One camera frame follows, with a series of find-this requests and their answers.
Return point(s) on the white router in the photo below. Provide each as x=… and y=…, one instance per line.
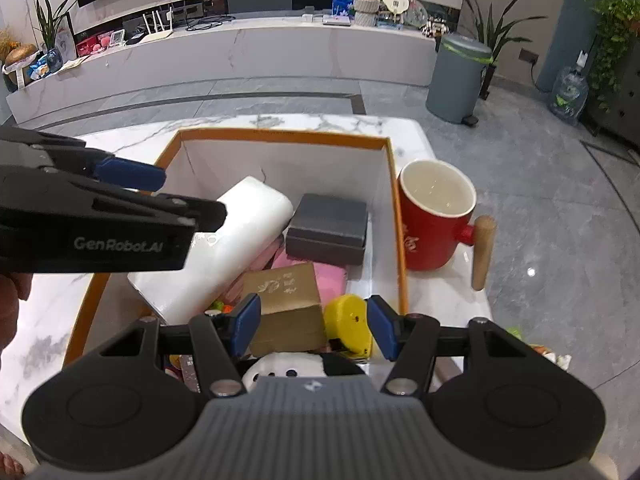
x=157, y=35

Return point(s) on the clear water jug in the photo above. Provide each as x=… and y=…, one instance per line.
x=569, y=92

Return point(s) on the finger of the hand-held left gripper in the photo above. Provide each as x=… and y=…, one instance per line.
x=200, y=212
x=130, y=172

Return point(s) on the pink gift box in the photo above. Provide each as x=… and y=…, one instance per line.
x=92, y=45

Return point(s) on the round white fan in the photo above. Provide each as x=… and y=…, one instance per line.
x=394, y=0

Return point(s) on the white dog plush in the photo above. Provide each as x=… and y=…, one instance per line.
x=285, y=365

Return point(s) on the dark grey box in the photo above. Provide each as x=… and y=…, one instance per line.
x=325, y=225

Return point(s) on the person's left hand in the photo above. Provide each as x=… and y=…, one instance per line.
x=12, y=300

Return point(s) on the dried flower bouquet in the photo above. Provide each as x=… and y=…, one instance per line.
x=6, y=42

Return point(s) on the person's foot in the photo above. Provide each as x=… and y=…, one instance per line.
x=10, y=466

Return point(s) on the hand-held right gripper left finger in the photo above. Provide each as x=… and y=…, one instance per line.
x=247, y=322

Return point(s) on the yellow tape measure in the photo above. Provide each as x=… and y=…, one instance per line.
x=347, y=317

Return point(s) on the long white box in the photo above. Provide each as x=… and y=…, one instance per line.
x=225, y=255

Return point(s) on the grey trash can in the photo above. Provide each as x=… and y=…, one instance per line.
x=457, y=80

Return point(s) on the pink card holder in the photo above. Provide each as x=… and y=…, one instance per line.
x=332, y=280

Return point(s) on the black picture frame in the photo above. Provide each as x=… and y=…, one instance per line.
x=65, y=40

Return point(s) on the orange storage box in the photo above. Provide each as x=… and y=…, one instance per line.
x=310, y=165

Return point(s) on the brown cardboard box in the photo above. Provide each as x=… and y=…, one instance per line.
x=290, y=300

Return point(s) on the marble television cabinet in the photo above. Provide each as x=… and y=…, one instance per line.
x=250, y=60

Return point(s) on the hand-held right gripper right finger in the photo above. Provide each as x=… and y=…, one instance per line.
x=382, y=327

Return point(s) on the blue snack packet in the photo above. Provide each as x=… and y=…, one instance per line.
x=45, y=67

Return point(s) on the long-leaved potted plant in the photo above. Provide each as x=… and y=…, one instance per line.
x=492, y=25

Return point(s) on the decorative plate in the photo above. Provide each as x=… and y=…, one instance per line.
x=416, y=12

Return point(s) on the wall socket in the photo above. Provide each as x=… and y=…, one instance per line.
x=529, y=56

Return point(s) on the green plant in blue vase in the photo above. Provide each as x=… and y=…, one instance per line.
x=50, y=52

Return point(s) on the white digital clock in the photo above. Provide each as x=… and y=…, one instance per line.
x=118, y=40

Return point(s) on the brown round ornament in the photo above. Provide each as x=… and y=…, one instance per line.
x=20, y=55

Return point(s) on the black and white figurines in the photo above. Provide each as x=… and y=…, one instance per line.
x=435, y=27

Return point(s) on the leafy green plant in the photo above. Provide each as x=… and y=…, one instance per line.
x=612, y=35

